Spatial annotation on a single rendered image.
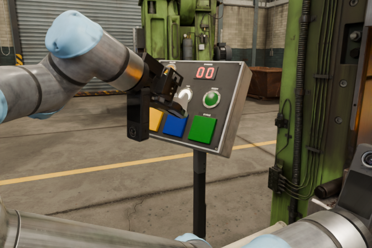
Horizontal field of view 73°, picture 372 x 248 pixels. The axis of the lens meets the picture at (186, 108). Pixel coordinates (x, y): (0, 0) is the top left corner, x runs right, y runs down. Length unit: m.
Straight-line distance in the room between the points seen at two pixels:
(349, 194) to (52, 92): 0.45
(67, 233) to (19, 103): 0.19
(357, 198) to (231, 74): 0.48
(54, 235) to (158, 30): 5.08
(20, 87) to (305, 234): 0.39
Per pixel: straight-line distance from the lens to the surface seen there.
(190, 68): 0.85
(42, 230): 0.26
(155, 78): 0.53
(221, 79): 0.77
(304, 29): 0.82
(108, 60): 0.43
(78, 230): 0.28
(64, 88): 0.45
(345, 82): 0.78
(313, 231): 0.34
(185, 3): 5.31
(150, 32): 5.19
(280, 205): 1.01
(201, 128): 0.73
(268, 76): 6.77
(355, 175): 0.42
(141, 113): 0.51
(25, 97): 0.39
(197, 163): 0.92
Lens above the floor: 1.22
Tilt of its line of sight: 12 degrees down
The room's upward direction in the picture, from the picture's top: straight up
